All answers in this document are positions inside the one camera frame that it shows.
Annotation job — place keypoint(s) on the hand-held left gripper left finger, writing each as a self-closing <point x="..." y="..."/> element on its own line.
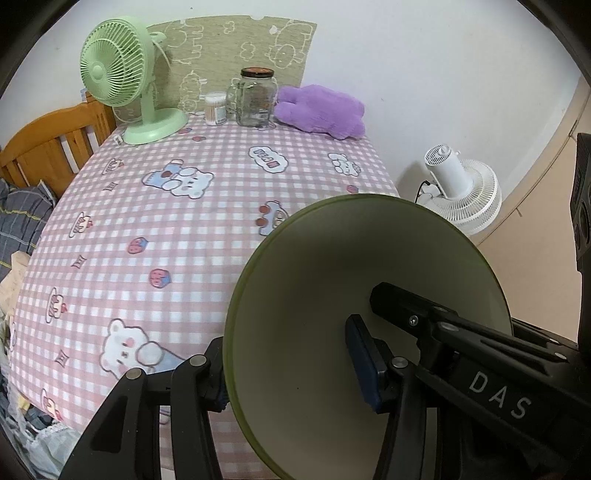
<point x="203" y="369"/>

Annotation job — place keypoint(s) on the cotton swab container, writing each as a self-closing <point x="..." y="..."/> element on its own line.
<point x="215" y="110"/>

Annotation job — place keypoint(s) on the large blue-patterned ceramic bowl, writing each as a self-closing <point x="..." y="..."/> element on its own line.
<point x="323" y="277"/>

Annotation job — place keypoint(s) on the glass jar with dark lid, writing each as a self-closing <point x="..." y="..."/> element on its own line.
<point x="256" y="99"/>

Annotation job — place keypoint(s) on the peach cloth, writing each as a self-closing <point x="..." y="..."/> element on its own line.
<point x="14" y="281"/>

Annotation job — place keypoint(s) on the pink checked tablecloth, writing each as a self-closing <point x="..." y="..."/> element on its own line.
<point x="184" y="240"/>

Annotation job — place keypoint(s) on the grey plaid pillow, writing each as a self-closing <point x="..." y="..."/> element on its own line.
<point x="23" y="217"/>

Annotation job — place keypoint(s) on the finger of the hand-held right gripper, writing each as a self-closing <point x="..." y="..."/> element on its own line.
<point x="406" y="311"/>
<point x="545" y="339"/>

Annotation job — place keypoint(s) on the olive printed board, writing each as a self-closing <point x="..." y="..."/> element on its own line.
<point x="221" y="46"/>

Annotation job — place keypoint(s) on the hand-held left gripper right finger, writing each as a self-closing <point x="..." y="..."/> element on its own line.
<point x="364" y="364"/>

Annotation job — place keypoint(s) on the black object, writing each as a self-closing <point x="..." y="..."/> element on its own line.
<point x="582" y="203"/>

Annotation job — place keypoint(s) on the purple plush toy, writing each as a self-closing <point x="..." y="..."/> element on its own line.
<point x="323" y="110"/>

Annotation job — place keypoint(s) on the white fan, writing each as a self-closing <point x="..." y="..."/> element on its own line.
<point x="471" y="198"/>

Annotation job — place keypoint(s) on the green desk fan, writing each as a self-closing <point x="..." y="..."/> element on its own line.
<point x="115" y="64"/>

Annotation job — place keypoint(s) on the beige door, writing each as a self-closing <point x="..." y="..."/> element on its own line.
<point x="554" y="184"/>

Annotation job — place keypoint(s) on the wooden bed headboard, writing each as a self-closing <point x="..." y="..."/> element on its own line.
<point x="46" y="143"/>

